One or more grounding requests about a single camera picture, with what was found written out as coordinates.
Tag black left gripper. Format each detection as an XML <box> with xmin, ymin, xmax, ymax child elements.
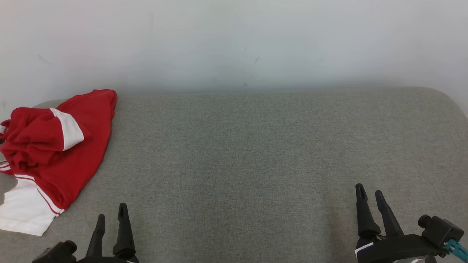
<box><xmin>76</xmin><ymin>203</ymin><xmax>140</xmax><ymax>263</ymax></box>

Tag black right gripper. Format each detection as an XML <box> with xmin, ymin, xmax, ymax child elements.
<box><xmin>354</xmin><ymin>183</ymin><xmax>449</xmax><ymax>263</ymax></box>

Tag teal cable connector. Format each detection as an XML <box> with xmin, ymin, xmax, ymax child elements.
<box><xmin>444</xmin><ymin>239</ymin><xmax>468</xmax><ymax>262</ymax></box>

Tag red and white basketball jersey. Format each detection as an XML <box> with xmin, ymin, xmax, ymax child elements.
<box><xmin>0</xmin><ymin>89</ymin><xmax>117</xmax><ymax>236</ymax></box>

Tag red shorts with white stripes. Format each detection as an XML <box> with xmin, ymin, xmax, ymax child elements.
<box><xmin>0</xmin><ymin>107</ymin><xmax>84</xmax><ymax>176</ymax></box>

